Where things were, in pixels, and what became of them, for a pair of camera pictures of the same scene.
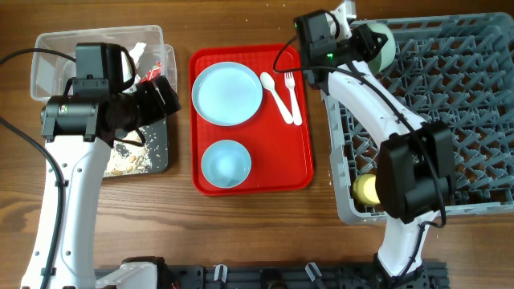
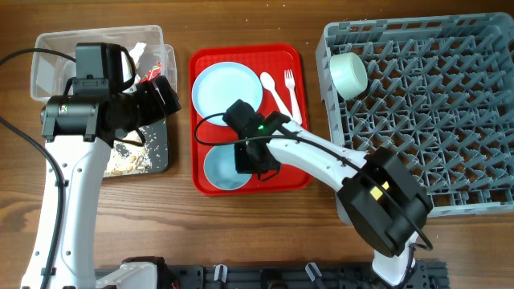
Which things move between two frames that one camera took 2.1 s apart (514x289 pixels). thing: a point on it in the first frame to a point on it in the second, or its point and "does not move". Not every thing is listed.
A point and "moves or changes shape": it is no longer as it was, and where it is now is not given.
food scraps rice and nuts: x=128 y=156 does not move
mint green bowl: x=386 y=53 moves or changes shape
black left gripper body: x=144 y=106 does not move
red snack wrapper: x=152 y=73 does not move
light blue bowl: x=226 y=164 does not move
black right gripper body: x=352 y=50 to x=249 y=166
